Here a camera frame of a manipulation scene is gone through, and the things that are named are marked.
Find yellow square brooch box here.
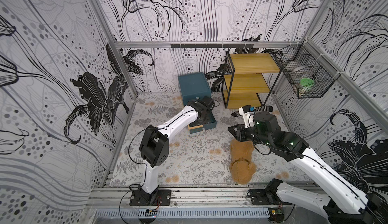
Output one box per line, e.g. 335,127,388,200
188,125,204,130

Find black wall hook bar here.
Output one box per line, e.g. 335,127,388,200
170,43,254,49

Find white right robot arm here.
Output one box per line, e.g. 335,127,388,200
228,105,388,224

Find green lidded cup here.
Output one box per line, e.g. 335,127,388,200
299,78,315,96

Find black white striped sock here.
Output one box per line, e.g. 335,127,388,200
231,106,273,117

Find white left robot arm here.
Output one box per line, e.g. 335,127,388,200
139,96,217,203

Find brown teddy bear plush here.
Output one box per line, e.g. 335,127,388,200
229,139,256,185

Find teal yellow drawer cabinet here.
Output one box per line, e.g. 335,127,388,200
178,73,217,134

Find white bowl in basket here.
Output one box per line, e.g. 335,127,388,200
290,66,310,78

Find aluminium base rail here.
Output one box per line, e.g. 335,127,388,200
86,183,267,208

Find black wire wall basket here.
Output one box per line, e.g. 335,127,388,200
279,45,339,99

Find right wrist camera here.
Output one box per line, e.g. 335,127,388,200
238,105,255,128

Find wooden black-framed shelf rack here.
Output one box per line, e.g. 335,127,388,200
221,49,282,109

